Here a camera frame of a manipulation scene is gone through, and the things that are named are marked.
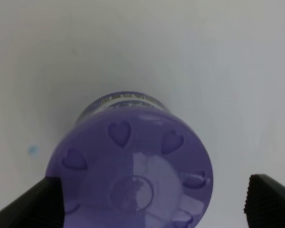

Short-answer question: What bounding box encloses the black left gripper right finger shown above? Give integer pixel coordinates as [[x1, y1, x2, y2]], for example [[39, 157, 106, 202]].
[[244, 174, 285, 228]]

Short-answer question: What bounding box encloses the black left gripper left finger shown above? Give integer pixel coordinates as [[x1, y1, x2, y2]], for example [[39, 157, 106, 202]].
[[0, 177, 65, 228]]

